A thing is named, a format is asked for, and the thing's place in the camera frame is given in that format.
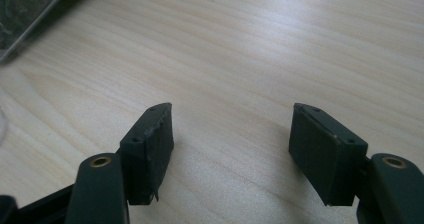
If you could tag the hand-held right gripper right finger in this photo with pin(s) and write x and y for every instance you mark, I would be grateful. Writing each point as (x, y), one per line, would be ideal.
(325, 154)

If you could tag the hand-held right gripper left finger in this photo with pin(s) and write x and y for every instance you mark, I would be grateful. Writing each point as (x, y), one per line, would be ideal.
(146, 157)

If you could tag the dark tray with metal rim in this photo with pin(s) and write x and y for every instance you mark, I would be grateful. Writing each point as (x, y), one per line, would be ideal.
(23, 10)

